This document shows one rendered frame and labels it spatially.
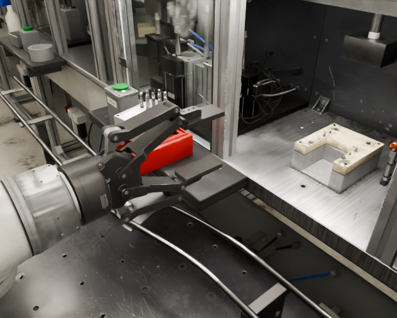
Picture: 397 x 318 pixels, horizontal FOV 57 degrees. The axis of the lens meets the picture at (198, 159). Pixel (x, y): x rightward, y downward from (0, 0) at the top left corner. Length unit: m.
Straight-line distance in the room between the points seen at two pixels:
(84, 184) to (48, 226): 0.06
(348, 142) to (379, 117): 0.24
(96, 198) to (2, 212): 0.09
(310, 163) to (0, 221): 0.67
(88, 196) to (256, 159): 0.55
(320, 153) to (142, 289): 0.52
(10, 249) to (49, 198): 0.06
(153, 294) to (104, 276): 0.13
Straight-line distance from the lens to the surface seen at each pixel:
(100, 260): 0.98
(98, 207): 0.43
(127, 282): 0.92
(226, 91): 0.80
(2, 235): 0.40
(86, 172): 0.43
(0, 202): 0.40
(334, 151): 0.90
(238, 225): 1.25
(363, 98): 1.11
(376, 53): 0.79
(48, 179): 0.42
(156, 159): 0.84
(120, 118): 0.85
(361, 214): 0.80
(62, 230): 0.42
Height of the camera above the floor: 1.39
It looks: 33 degrees down
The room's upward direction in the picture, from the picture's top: straight up
